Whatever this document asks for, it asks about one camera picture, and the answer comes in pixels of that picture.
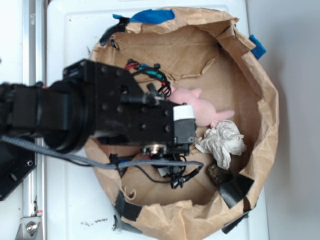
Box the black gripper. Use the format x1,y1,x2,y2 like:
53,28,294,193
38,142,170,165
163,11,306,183
62,59,196,155

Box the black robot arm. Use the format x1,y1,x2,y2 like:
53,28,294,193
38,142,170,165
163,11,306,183
0,59,197,154

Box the pink plush pig toy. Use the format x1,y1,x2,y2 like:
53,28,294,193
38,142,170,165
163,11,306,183
168,87,235,128

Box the brown paper bag bin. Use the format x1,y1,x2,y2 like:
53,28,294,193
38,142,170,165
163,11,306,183
90,7,279,240

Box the crumpled white paper tissue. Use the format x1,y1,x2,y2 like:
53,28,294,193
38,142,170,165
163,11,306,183
195,120,247,170

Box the white plastic tray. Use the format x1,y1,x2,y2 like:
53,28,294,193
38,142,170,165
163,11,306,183
45,0,270,240

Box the dark brown rock chunk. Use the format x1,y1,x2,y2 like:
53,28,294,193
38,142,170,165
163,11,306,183
206,164,234,187

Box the grey braided cable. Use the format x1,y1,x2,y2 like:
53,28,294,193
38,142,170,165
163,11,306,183
1,135,205,170

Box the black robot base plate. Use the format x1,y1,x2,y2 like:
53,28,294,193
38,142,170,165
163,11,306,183
0,141,37,202

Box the aluminium extrusion rail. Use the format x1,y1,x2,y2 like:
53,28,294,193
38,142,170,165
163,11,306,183
22,0,48,240

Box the metal corner bracket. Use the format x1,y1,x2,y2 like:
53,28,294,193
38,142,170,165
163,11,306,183
15,216,43,240

